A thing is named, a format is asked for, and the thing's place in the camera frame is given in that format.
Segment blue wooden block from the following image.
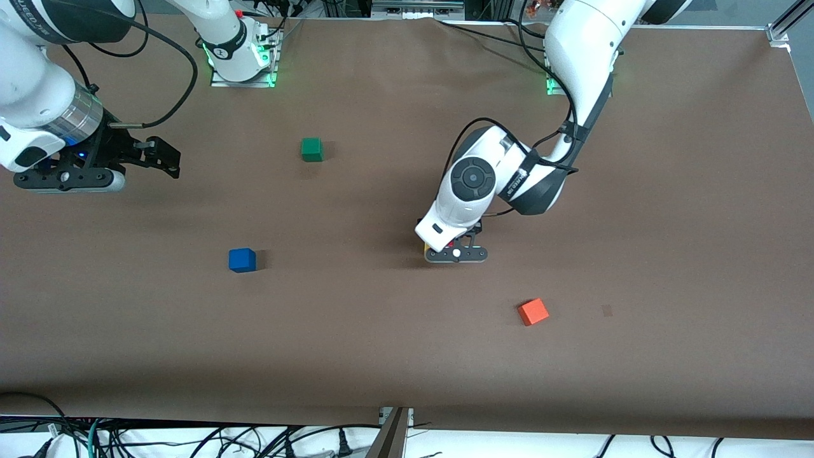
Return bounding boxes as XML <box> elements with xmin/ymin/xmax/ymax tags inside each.
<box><xmin>229</xmin><ymin>248</ymin><xmax>258</xmax><ymax>274</ymax></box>

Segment orange wooden block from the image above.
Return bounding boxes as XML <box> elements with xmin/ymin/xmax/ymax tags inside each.
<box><xmin>518</xmin><ymin>298</ymin><xmax>550</xmax><ymax>327</ymax></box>

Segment brown table cover sheet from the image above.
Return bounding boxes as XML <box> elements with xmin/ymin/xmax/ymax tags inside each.
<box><xmin>0</xmin><ymin>15</ymin><xmax>814</xmax><ymax>441</ymax></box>

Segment aluminium corner profile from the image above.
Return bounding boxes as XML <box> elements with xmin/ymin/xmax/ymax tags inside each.
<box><xmin>766</xmin><ymin>0</ymin><xmax>814</xmax><ymax>46</ymax></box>

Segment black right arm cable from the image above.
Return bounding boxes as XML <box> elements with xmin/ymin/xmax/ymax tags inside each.
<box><xmin>62</xmin><ymin>0</ymin><xmax>199</xmax><ymax>128</ymax></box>

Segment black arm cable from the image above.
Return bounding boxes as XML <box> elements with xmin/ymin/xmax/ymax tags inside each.
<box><xmin>62</xmin><ymin>0</ymin><xmax>199</xmax><ymax>128</ymax></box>
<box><xmin>442</xmin><ymin>0</ymin><xmax>581</xmax><ymax>218</ymax></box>

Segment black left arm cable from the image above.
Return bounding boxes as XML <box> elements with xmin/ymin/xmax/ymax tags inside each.
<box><xmin>442</xmin><ymin>0</ymin><xmax>581</xmax><ymax>218</ymax></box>

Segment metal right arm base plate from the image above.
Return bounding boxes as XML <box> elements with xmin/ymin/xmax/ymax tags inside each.
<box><xmin>210</xmin><ymin>25</ymin><xmax>284</xmax><ymax>88</ymax></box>

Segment black cable across table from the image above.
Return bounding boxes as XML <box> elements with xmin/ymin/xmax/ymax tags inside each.
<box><xmin>436</xmin><ymin>19</ymin><xmax>549</xmax><ymax>55</ymax></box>

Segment grey aluminium frame rail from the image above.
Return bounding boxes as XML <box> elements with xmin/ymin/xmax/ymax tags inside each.
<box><xmin>371</xmin><ymin>0</ymin><xmax>466</xmax><ymax>18</ymax></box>

